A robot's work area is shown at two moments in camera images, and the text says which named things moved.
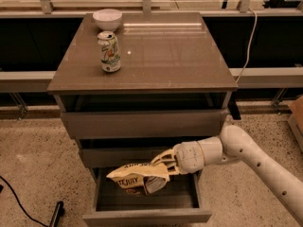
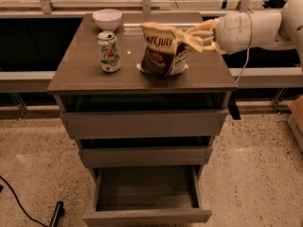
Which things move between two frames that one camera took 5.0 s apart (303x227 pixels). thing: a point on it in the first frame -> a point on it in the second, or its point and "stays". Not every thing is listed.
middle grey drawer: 118,152 stays
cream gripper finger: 172,169 -> 203,30
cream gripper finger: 167,156 -> 208,43
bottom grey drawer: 176,203 stays
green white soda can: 110,52 stays
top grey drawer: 140,116 stays
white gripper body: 187,157 -> 234,32
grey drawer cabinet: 172,88 stays
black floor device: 59,212 stays
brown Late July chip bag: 141,177 -> 166,49
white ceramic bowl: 107,19 stays
